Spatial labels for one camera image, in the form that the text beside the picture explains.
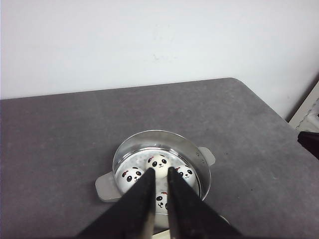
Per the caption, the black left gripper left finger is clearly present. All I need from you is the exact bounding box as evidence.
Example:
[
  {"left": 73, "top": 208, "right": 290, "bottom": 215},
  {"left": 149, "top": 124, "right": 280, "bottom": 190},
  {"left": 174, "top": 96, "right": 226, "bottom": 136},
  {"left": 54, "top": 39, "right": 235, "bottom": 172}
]
[{"left": 76, "top": 169, "right": 156, "bottom": 239}]

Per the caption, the panda bun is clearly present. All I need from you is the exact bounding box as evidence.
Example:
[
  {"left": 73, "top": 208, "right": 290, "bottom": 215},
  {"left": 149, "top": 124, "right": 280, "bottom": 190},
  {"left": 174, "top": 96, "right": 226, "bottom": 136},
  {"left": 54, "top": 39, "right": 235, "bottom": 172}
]
[
  {"left": 117, "top": 166, "right": 144, "bottom": 193},
  {"left": 155, "top": 190, "right": 168, "bottom": 214},
  {"left": 145, "top": 154, "right": 172, "bottom": 179},
  {"left": 175, "top": 164, "right": 196, "bottom": 187}
]

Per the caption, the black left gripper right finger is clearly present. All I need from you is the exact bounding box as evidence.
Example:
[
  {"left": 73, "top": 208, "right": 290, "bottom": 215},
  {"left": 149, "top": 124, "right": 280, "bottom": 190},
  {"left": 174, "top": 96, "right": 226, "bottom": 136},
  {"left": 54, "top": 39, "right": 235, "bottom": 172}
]
[{"left": 167, "top": 167, "right": 243, "bottom": 239}]

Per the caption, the black object at edge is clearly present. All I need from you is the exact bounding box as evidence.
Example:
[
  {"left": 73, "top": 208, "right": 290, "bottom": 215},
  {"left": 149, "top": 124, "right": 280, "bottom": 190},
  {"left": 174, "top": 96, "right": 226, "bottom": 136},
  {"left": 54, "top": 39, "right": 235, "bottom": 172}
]
[{"left": 298, "top": 131, "right": 319, "bottom": 159}]

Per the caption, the stainless steel steamer pot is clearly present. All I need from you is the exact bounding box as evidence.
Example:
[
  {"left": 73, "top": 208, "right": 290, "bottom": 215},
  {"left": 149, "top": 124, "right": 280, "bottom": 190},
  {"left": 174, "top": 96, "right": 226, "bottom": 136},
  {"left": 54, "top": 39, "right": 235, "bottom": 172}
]
[{"left": 95, "top": 130, "right": 215, "bottom": 202}]

